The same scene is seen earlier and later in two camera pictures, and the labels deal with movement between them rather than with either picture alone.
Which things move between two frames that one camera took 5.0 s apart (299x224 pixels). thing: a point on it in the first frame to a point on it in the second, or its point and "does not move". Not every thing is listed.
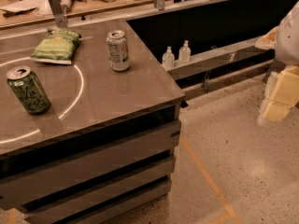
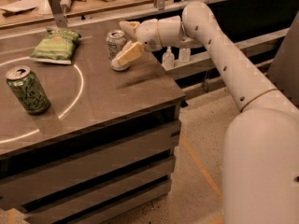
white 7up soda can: x=118 y=50 does not move
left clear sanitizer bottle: x=168 y=59 does not move
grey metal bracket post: x=57 y=8 does not move
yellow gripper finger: x=285 y=95 to x=129 y=52
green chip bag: x=58 y=47 does not move
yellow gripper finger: x=268 y=41 to x=129 y=27
